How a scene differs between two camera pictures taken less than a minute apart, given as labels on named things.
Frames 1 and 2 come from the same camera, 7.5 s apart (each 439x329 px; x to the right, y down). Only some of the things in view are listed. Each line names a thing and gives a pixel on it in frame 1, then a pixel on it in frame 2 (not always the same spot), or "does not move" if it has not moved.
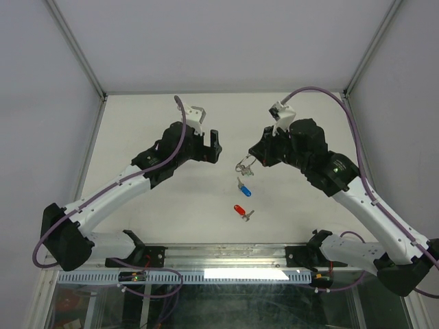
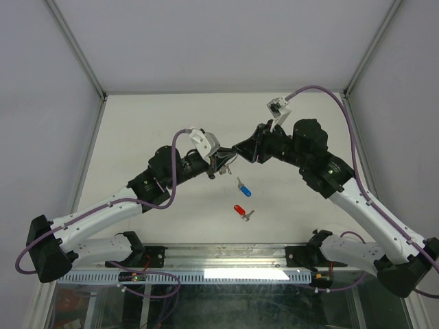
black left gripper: [207, 153] to [223, 153]
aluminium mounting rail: [226, 256] does not move
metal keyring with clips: [245, 171] to [223, 170]
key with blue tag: [243, 188] does not move
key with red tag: [239, 209] does not move
